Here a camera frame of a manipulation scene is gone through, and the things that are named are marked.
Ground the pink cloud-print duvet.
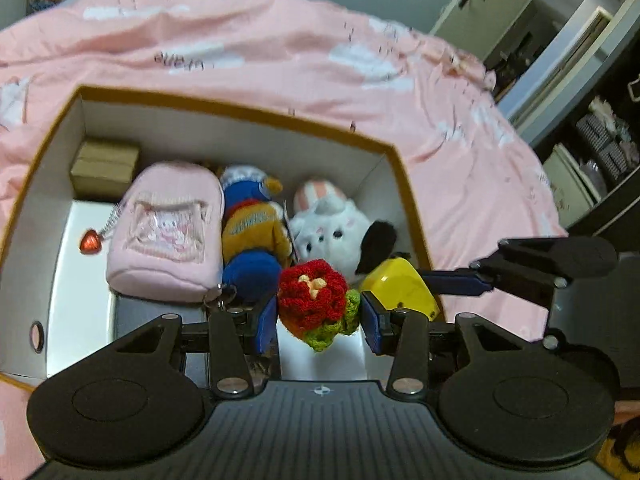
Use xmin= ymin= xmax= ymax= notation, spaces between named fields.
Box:
xmin=1 ymin=0 xmax=563 ymax=479

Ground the white striped-hat plush rabbit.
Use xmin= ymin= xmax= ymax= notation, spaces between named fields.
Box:
xmin=288 ymin=180 xmax=397 ymax=284

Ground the white bedroom door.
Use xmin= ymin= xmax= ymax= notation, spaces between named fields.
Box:
xmin=431 ymin=0 xmax=532 ymax=61

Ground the orange cardboard storage box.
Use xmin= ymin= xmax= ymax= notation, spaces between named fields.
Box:
xmin=1 ymin=86 xmax=431 ymax=388

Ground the yellow plastic toy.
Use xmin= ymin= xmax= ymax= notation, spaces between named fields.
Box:
xmin=359 ymin=258 xmax=440 ymax=322

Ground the dark storage shelf unit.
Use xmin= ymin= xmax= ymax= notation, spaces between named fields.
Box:
xmin=534 ymin=58 xmax=640 ymax=241

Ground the red crochet flower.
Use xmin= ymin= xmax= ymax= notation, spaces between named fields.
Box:
xmin=277 ymin=259 xmax=360 ymax=352

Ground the red heart keychain charm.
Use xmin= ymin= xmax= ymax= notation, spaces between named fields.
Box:
xmin=79 ymin=229 xmax=103 ymax=256

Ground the blue duck plush toy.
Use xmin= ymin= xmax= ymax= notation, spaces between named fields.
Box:
xmin=219 ymin=165 xmax=293 ymax=304

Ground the small gold gift box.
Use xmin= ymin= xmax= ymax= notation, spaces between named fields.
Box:
xmin=70 ymin=138 xmax=140 ymax=202

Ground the pink mini backpack pouch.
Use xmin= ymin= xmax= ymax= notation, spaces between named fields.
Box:
xmin=105 ymin=162 xmax=224 ymax=304

